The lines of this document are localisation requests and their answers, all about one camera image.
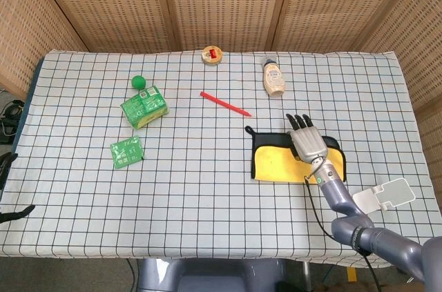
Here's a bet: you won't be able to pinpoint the white plastic stand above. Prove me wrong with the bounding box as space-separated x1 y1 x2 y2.
352 177 416 215

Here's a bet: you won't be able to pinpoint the green packaged sponge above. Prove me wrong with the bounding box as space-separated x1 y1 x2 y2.
119 85 171 130

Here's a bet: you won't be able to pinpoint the red pen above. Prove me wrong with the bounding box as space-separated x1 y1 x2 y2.
200 90 253 118

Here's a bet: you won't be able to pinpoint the metal table leg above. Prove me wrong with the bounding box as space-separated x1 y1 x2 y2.
301 261 312 288

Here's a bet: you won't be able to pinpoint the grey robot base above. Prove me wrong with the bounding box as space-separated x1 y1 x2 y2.
136 257 288 292

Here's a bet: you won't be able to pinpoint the black cables on floor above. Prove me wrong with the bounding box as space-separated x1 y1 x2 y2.
0 97 25 145

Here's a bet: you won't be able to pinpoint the round wooden box red label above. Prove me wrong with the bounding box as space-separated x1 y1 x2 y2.
202 46 224 66

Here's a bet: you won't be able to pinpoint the white checkered tablecloth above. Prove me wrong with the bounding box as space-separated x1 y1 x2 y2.
0 49 442 269

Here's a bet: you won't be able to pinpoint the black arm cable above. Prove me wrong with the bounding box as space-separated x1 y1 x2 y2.
303 164 385 292

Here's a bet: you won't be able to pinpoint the woven wooden folding screen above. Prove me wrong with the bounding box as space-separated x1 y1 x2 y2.
0 0 442 212

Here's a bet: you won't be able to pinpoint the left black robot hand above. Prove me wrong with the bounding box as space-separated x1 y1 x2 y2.
0 153 36 224

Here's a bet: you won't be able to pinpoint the flat green packet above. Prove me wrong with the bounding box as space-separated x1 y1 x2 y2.
110 135 144 170

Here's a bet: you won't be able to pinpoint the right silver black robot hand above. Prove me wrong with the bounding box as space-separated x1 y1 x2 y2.
285 113 329 164

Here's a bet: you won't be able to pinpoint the beige sauce squeeze bottle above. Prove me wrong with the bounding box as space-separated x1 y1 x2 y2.
262 57 287 99

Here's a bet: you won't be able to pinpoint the dark grey yellow cloth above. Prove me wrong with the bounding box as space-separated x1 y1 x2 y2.
244 126 347 184

